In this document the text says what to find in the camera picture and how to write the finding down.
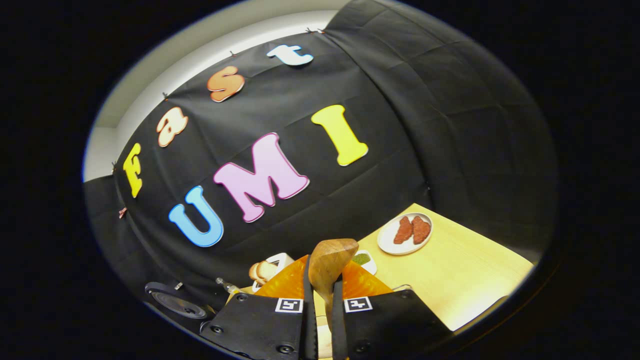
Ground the red meat piece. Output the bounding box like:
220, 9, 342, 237
412, 216, 432, 245
393, 216, 414, 245

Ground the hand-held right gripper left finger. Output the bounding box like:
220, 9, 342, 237
200, 255, 319, 360

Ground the white toaster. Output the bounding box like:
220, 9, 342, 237
251, 252, 296, 293

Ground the small glass bottle yellow label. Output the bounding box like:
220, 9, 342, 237
215, 277, 241, 295

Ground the grey rice cooker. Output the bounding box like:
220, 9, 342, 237
144, 281, 216, 331

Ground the white divided dish with beans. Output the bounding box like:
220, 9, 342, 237
350, 249, 378, 276

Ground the white round plate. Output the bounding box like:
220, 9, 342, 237
377, 212, 434, 256

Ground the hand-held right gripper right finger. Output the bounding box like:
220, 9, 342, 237
331, 260, 453, 360

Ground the wooden spoon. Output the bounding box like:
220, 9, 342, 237
308, 238, 360, 331

